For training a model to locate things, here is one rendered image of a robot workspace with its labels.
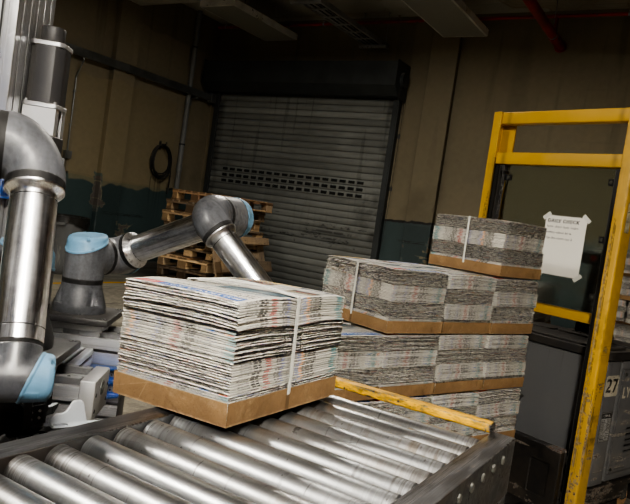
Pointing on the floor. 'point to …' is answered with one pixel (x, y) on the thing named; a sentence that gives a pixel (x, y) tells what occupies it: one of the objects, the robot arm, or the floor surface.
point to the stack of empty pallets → (190, 268)
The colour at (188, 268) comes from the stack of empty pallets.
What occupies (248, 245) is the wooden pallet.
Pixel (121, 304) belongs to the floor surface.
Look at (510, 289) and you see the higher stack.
